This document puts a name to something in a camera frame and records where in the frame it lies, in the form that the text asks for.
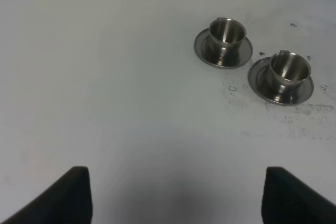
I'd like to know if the stainless steel saucer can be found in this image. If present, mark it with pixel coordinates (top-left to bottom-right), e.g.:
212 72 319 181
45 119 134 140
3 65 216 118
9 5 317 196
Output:
248 57 314 106
194 28 253 69

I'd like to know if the near stainless steel teacup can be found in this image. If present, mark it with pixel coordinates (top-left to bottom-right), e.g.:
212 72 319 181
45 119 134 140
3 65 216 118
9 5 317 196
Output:
266 50 313 105

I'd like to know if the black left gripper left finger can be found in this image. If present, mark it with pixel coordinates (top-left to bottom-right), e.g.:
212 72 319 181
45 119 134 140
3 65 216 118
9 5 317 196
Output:
3 166 92 223

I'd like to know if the near stainless steel saucer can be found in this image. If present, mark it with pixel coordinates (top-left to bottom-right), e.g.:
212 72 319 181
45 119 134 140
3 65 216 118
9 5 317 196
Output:
248 57 314 106

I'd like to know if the far stainless steel saucer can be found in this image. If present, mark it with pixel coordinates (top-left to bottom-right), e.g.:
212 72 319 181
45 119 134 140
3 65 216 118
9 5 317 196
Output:
194 28 253 69

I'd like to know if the far stainless steel teacup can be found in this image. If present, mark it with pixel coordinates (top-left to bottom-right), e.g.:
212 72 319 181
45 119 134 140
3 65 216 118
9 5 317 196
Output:
208 17 246 67

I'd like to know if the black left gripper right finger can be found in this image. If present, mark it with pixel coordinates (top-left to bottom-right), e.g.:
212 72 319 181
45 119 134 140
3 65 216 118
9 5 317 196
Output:
261 167 335 224

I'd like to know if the stainless steel teacup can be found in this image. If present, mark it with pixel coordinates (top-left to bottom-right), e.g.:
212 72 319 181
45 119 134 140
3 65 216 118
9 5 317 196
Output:
208 17 246 67
266 50 313 105

